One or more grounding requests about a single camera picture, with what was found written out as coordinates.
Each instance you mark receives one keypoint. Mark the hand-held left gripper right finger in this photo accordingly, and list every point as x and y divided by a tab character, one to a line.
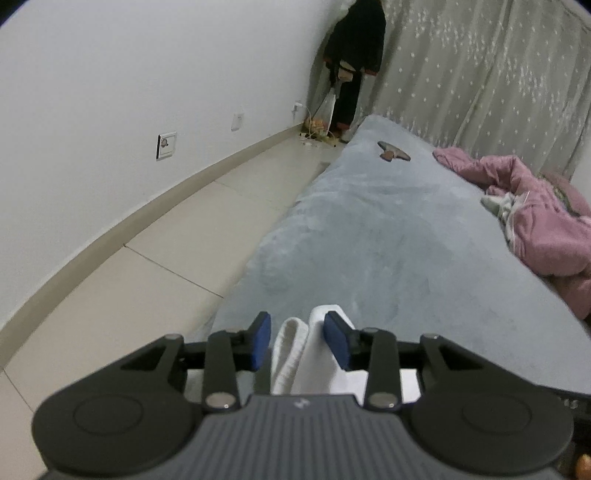
337	341

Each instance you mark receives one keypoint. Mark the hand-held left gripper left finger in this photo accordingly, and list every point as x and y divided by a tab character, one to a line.
261	341

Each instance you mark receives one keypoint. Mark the black hanging clothes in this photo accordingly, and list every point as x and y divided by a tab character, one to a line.
360	41

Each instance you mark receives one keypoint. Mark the pink quilt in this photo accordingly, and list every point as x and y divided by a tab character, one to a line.
549	230

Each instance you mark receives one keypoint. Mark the brown wooden tool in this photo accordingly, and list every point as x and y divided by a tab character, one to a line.
392	150

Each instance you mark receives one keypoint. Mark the white power strip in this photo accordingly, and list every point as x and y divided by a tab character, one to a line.
310	137

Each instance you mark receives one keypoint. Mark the cream white cloth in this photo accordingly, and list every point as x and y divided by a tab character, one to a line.
501	207

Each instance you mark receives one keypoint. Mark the white plastic bag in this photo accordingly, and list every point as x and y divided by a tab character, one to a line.
330	108

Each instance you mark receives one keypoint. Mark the grey star curtain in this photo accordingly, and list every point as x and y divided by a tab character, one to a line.
485	83

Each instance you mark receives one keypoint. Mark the wall socket with round mark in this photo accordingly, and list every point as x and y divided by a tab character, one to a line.
166	145

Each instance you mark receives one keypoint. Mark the plain white wall socket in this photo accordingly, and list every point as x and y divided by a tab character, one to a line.
238	121

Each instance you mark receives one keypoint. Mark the wall socket with plug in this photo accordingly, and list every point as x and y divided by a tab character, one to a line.
296	109

